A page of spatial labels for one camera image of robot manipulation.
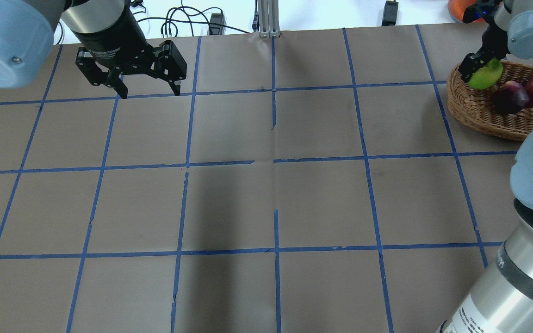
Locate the orange bucket with lid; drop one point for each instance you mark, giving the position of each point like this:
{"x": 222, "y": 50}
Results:
{"x": 457, "y": 9}

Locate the green apple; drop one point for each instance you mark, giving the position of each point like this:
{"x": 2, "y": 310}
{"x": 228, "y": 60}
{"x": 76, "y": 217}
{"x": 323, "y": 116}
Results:
{"x": 487, "y": 76}

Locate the black power brick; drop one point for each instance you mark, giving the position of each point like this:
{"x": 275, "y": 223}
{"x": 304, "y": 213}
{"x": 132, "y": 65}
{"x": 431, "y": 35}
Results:
{"x": 390, "y": 13}

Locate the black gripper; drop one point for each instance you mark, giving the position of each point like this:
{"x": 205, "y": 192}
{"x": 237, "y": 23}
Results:
{"x": 109, "y": 31}
{"x": 494, "y": 45}

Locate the aluminium frame post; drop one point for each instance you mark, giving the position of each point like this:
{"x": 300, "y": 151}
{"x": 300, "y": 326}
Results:
{"x": 268, "y": 18}

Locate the woven wicker basket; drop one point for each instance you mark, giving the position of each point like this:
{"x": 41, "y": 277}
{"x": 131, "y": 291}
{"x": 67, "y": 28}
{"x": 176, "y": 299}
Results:
{"x": 474, "y": 108}

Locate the dark red apple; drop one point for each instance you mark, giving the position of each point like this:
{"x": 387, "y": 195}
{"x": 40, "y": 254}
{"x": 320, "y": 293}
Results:
{"x": 510, "y": 98}

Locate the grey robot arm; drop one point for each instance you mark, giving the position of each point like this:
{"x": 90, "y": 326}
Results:
{"x": 501, "y": 300}
{"x": 113, "y": 43}

